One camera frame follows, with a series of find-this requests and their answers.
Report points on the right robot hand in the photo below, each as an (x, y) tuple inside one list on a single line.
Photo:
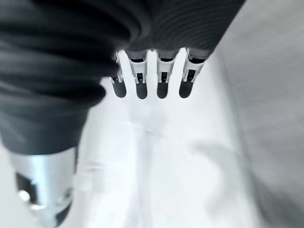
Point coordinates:
[(59, 59)]

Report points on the grey fabric sofa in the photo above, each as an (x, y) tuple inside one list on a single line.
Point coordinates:
[(268, 99)]

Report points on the white garment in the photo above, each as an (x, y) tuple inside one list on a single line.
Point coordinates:
[(152, 161)]

